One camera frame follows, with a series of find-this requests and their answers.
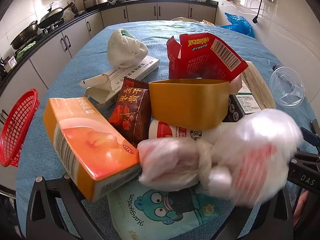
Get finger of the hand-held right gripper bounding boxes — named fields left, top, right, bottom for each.
left=299, top=121, right=320, bottom=153

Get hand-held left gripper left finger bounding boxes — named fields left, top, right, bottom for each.
left=26, top=176, right=113, bottom=240

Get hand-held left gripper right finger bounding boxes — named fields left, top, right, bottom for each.
left=220, top=189, right=294, bottom=240

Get knotted white plastic bag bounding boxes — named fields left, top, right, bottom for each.
left=137, top=108, right=304, bottom=207

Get orange medicine box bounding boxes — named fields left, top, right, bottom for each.
left=42, top=97, right=140, bottom=203

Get red plastic mesh basket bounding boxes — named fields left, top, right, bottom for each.
left=0, top=88, right=40, bottom=168

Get yellow plastic container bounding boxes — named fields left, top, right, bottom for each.
left=148, top=78, right=231, bottom=131

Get red carton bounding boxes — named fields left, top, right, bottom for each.
left=166, top=33, right=248, bottom=81

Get white medicine box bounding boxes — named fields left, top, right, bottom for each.
left=80, top=55, right=160, bottom=109

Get person's right forearm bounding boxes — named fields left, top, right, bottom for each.
left=293, top=189, right=310, bottom=221

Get clear plastic cup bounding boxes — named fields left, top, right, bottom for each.
left=270, top=66, right=306, bottom=107

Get white and dark green box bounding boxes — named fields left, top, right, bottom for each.
left=224, top=61, right=276, bottom=123

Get cartoon wet wipes packet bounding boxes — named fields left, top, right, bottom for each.
left=107, top=180, right=225, bottom=240

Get brown snack packet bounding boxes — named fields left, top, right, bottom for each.
left=108, top=78, right=152, bottom=148

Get white red-label medicine bottle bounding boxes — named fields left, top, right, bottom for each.
left=148, top=120, right=225, bottom=146

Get blue plastic bag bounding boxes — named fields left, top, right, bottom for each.
left=216, top=12, right=256, bottom=38

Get green cloth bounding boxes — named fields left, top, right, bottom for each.
left=16, top=41, right=37, bottom=58

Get white rolled cloth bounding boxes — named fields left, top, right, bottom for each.
left=107, top=29, right=149, bottom=68

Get yellow plastic bag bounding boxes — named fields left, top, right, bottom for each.
left=171, top=17, right=215, bottom=26

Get black frying pan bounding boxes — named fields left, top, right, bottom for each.
left=10, top=21, right=39, bottom=50

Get black wok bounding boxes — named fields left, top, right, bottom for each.
left=39, top=1, right=76, bottom=29

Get grey kitchen base cabinets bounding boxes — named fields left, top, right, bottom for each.
left=0, top=0, right=218, bottom=100

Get steel cooking pot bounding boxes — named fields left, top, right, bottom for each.
left=83, top=0, right=109, bottom=9

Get black power cord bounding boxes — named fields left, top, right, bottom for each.
left=252, top=0, right=271, bottom=25

